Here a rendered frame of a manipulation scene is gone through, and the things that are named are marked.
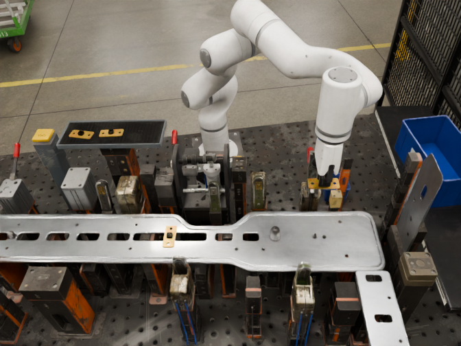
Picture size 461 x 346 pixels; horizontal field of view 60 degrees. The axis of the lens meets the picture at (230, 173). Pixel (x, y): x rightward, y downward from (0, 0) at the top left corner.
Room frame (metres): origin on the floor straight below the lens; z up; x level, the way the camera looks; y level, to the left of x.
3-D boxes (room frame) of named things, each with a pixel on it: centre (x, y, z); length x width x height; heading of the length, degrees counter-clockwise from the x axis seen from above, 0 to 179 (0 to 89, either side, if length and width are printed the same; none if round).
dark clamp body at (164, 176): (0.96, 0.23, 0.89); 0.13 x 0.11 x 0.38; 175
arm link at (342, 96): (0.73, -0.26, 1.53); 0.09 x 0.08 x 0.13; 119
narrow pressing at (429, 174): (0.69, -0.52, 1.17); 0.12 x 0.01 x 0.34; 175
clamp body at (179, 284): (0.59, 0.16, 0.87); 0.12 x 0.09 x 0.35; 175
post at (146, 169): (0.99, 0.29, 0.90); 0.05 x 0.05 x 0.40; 85
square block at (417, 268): (0.57, -0.52, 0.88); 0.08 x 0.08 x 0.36; 85
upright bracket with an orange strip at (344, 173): (0.87, -0.37, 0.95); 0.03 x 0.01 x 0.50; 85
